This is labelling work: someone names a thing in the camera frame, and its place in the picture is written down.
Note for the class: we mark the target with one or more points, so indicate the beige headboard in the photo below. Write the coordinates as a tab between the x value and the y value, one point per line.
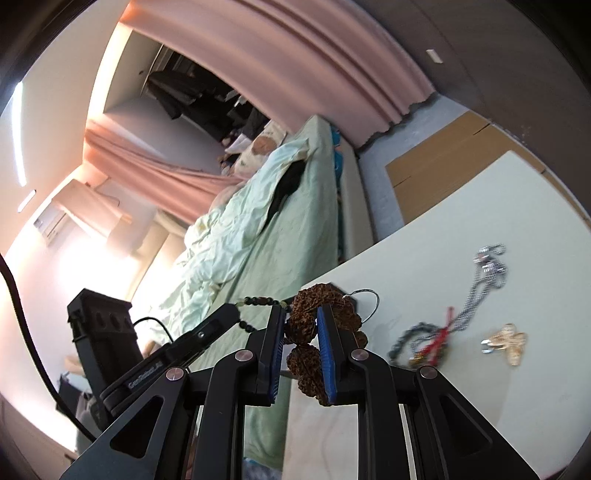
141	240

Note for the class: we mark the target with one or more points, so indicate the pink curtain behind bed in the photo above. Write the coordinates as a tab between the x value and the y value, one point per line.
183	192

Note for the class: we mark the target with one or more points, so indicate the flat cardboard sheet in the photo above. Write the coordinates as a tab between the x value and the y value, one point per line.
448	159

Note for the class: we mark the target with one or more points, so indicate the person left hand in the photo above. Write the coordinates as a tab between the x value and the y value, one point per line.
73	364

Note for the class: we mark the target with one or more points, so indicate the hanging dark clothes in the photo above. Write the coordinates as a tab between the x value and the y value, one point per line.
185	89

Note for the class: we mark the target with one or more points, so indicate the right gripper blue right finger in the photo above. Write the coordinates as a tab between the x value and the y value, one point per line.
412	424

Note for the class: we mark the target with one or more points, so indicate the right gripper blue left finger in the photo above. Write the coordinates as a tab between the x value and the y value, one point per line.
170	423

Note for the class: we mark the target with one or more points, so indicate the white table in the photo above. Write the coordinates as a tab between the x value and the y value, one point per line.
425	271

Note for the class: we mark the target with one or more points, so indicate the patterned pillow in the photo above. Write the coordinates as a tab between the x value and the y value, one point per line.
268	140

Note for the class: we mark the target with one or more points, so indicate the green bed mattress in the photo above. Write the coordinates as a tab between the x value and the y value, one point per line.
300	243

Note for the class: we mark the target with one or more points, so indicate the wall air conditioner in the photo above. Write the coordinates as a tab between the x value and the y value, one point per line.
50	222

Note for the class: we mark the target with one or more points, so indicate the beige butterfly hair clip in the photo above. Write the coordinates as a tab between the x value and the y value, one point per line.
508	339

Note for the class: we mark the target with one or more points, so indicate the pink curtain near wall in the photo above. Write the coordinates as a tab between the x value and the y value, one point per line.
294	59

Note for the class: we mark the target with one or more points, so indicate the black garment on bed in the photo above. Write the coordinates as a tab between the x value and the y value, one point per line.
288	184

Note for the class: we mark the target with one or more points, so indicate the white wall socket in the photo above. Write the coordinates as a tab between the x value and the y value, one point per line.
435	57

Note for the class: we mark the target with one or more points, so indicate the light green duvet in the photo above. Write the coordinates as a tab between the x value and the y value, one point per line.
217	244

